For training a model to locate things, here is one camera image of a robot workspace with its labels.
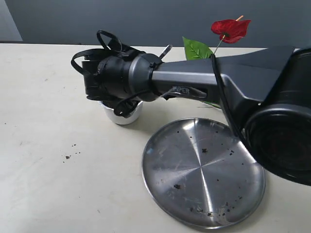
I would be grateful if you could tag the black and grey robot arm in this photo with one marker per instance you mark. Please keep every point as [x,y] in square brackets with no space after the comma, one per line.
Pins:
[264,95]

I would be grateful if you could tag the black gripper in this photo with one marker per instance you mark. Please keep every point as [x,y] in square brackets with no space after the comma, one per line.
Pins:
[107,80]

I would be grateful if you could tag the artificial red anthurium plant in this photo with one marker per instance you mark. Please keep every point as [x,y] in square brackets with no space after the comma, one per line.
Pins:
[230,31]

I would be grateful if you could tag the metal spoon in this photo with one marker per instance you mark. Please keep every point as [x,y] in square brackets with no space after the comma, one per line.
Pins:
[165,51]

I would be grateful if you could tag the white plastic flower pot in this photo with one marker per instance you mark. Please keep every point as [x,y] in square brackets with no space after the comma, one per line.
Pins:
[109,111]

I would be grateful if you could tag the round stainless steel tray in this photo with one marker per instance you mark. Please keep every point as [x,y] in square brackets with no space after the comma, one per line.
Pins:
[200,174]

